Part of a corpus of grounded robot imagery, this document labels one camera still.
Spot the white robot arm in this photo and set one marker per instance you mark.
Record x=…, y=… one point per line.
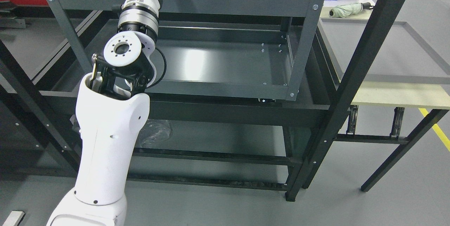
x=112, y=107

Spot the grey inner metal shelf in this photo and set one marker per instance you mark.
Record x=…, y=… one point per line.
x=226, y=48

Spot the dark metal shelf rack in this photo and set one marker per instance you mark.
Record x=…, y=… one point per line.
x=43, y=135

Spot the crumpled clear plastic bag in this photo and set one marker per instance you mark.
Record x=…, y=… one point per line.
x=153, y=133

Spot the green folded umbrella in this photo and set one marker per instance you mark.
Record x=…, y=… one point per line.
x=343, y=11

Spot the low beige top table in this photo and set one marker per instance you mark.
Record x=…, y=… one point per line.
x=407, y=73

